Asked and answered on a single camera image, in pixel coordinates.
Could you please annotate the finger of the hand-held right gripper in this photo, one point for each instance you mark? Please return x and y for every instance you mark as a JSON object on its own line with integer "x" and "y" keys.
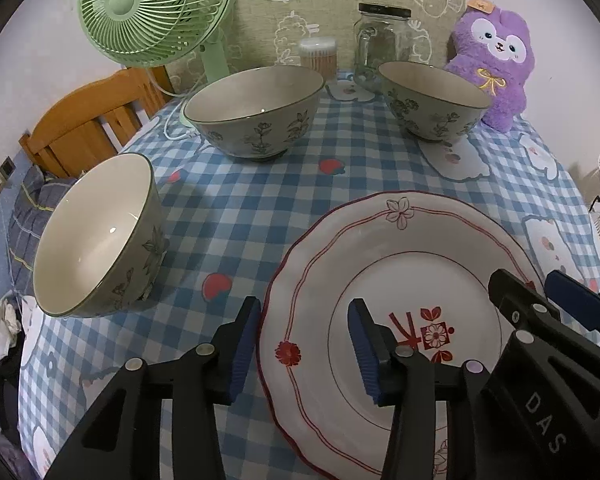
{"x": 505, "y": 285}
{"x": 575, "y": 295}

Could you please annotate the grey plaid pillow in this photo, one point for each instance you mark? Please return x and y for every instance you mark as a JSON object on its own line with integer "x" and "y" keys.
{"x": 35, "y": 200}

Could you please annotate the green patterned board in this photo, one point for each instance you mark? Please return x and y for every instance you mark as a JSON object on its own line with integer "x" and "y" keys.
{"x": 330, "y": 0}

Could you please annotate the glass jar with dark lid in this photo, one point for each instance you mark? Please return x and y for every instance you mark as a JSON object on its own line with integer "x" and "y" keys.
{"x": 380, "y": 45}

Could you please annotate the purple plush bunny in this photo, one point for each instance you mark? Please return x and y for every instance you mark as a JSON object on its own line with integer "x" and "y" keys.
{"x": 500, "y": 40}

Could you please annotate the dark clothing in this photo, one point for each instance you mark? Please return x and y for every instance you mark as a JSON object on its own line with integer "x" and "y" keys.
{"x": 0, "y": 395}

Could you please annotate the floral ceramic bowl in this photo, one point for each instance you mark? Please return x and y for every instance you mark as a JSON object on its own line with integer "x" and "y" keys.
{"x": 430, "y": 110}
{"x": 255, "y": 125}
{"x": 95, "y": 240}

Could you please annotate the wall socket panel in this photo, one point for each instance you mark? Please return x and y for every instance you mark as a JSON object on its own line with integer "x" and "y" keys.
{"x": 2, "y": 175}

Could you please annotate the wooden bed headboard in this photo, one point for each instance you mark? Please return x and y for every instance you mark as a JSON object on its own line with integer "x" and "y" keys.
{"x": 70, "y": 130}

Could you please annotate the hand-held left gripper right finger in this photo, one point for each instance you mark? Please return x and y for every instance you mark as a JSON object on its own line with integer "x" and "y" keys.
{"x": 362, "y": 350}

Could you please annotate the blue checkered tablecloth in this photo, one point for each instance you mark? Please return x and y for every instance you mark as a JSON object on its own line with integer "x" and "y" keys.
{"x": 240, "y": 200}

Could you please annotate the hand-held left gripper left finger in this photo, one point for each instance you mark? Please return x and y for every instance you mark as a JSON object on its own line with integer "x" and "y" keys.
{"x": 242, "y": 350}

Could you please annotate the white plate with red pattern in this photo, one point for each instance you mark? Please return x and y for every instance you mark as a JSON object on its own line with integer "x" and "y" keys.
{"x": 330, "y": 270}

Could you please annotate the cotton swab box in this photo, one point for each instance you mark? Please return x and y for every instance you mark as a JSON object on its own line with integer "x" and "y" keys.
{"x": 319, "y": 57}

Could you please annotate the green desk fan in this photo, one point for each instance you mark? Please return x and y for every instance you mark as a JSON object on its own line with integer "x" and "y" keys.
{"x": 125, "y": 0}

